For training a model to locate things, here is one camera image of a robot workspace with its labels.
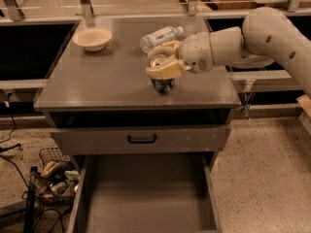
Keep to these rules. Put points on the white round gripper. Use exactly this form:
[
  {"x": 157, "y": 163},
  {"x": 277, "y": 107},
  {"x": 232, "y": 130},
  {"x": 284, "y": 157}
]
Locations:
[{"x": 195, "y": 52}]

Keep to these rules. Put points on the blue pepsi can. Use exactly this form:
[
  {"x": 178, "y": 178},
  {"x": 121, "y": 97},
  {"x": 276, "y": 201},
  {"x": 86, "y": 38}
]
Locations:
[{"x": 161, "y": 86}]

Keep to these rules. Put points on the wire basket with items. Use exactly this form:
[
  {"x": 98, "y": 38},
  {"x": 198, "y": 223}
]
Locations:
[{"x": 57, "y": 181}]

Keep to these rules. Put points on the open grey middle drawer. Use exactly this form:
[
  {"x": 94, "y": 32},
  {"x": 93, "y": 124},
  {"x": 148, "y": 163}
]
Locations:
[{"x": 145, "y": 193}]

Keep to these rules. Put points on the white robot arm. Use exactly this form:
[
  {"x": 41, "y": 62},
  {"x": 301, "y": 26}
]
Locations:
[{"x": 266, "y": 36}]

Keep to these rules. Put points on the metal rail frame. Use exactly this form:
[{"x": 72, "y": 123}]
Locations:
[{"x": 84, "y": 4}]

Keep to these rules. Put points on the black drawer handle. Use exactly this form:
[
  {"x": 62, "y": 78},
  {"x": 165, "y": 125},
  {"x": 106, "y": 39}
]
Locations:
[{"x": 132, "y": 140}]

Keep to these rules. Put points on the clear plastic water bottle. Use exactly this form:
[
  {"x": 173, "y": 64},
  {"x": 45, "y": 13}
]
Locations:
[{"x": 159, "y": 37}]

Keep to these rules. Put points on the white paper bowl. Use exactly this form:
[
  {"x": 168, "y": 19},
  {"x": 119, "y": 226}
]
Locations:
[{"x": 92, "y": 39}]

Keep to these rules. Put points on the grey drawer cabinet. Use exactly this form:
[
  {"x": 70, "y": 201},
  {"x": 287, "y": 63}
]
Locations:
[{"x": 110, "y": 88}]

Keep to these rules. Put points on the grey top drawer front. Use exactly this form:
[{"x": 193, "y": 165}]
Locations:
[{"x": 91, "y": 141}]

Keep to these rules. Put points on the black stand pole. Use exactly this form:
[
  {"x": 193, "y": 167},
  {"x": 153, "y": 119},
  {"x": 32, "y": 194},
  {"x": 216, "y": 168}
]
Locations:
[{"x": 30, "y": 203}]

